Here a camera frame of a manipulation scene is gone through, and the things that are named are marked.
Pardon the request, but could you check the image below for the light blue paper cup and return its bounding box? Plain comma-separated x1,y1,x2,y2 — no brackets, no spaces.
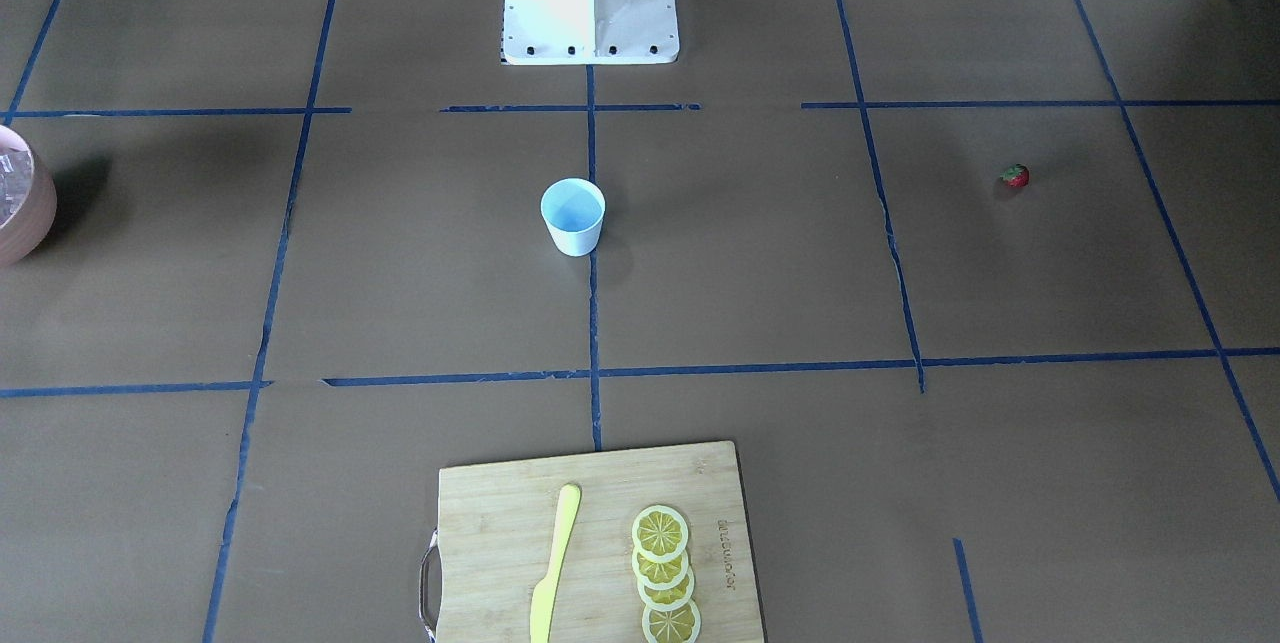
540,178,605,257

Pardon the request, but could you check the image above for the lemon slice bottom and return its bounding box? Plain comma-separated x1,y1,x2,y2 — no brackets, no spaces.
640,599,701,643

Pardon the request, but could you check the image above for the red strawberry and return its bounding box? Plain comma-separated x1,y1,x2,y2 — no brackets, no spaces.
1000,164,1030,190

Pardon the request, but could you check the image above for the lemon slice top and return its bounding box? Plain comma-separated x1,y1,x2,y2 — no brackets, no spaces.
631,505,690,564

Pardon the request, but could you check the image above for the yellow plastic knife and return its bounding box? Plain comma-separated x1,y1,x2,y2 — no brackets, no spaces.
529,483,582,642

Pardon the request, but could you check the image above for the pink bowl of ice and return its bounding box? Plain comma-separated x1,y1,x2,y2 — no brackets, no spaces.
1,126,58,268

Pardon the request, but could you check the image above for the lemon slice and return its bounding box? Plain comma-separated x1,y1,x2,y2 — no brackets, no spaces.
636,567,696,612
631,505,690,564
640,599,701,643
631,548,690,590

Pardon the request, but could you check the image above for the bamboo cutting board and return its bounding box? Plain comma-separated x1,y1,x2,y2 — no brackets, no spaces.
419,441,765,642

